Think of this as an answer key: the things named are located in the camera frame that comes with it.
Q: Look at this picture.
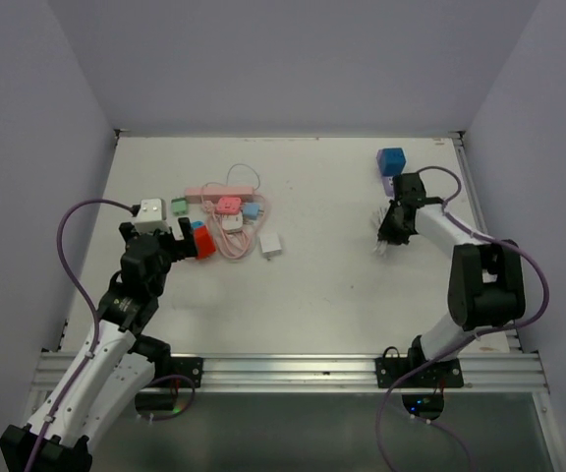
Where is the red cube adapter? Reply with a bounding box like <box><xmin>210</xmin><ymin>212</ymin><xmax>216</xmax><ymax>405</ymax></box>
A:
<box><xmin>194</xmin><ymin>225</ymin><xmax>216</xmax><ymax>260</ymax></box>

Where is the purple power strip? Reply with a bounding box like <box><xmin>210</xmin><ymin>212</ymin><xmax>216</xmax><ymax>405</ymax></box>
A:
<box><xmin>381</xmin><ymin>176</ymin><xmax>394</xmax><ymax>198</ymax></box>

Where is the blue cube adapter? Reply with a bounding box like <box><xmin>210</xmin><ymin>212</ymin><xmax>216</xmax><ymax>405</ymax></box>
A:
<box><xmin>376</xmin><ymin>147</ymin><xmax>406</xmax><ymax>177</ymax></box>

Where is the green plug adapter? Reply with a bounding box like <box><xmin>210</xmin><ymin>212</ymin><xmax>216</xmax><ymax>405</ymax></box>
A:
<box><xmin>171</xmin><ymin>198</ymin><xmax>189</xmax><ymax>215</ymax></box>

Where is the white plug adapter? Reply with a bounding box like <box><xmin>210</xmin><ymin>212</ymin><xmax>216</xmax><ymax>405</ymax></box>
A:
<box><xmin>220</xmin><ymin>213</ymin><xmax>244</xmax><ymax>233</ymax></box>

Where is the pink power strip cord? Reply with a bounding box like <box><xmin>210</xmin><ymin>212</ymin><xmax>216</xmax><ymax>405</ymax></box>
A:
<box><xmin>203</xmin><ymin>192</ymin><xmax>270</xmax><ymax>262</ymax></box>

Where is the pink power strip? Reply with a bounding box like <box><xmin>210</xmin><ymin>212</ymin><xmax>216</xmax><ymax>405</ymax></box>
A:
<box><xmin>184</xmin><ymin>185</ymin><xmax>255</xmax><ymax>204</ymax></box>

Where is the pink plug adapter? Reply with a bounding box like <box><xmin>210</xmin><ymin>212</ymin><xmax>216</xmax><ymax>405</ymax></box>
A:
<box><xmin>215</xmin><ymin>196</ymin><xmax>243</xmax><ymax>215</ymax></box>

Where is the white power cord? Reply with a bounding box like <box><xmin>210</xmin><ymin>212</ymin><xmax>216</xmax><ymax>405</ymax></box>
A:
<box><xmin>368</xmin><ymin>206</ymin><xmax>392</xmax><ymax>257</ymax></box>

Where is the light blue plug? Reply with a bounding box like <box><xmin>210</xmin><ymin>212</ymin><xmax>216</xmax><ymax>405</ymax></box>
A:
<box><xmin>242</xmin><ymin>202</ymin><xmax>263</xmax><ymax>221</ymax></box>

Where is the thin pink charger cable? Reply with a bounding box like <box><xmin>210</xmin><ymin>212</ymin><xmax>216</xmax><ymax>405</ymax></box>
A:
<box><xmin>201</xmin><ymin>163</ymin><xmax>260</xmax><ymax>207</ymax></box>

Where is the white usb charger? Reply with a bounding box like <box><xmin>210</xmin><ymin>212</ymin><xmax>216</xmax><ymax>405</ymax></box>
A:
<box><xmin>259</xmin><ymin>233</ymin><xmax>283</xmax><ymax>260</ymax></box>

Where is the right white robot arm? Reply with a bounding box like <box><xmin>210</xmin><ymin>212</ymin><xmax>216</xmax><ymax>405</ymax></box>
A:
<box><xmin>377</xmin><ymin>173</ymin><xmax>526</xmax><ymax>386</ymax></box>

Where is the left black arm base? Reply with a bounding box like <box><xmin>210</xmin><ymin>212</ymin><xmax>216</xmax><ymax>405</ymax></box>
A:
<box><xmin>135</xmin><ymin>357</ymin><xmax>203</xmax><ymax>423</ymax></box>

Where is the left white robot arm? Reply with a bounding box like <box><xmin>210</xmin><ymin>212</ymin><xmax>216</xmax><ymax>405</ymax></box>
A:
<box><xmin>0</xmin><ymin>217</ymin><xmax>199</xmax><ymax>471</ymax></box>

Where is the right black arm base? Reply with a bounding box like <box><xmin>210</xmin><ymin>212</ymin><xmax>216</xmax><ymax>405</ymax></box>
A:
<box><xmin>374</xmin><ymin>346</ymin><xmax>465</xmax><ymax>421</ymax></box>

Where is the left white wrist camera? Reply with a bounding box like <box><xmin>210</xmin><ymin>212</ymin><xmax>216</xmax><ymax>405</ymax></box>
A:
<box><xmin>132</xmin><ymin>198</ymin><xmax>170</xmax><ymax>234</ymax></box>

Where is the aluminium front rail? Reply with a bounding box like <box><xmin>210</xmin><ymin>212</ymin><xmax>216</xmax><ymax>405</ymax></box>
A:
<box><xmin>31</xmin><ymin>349</ymin><xmax>551</xmax><ymax>394</ymax></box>

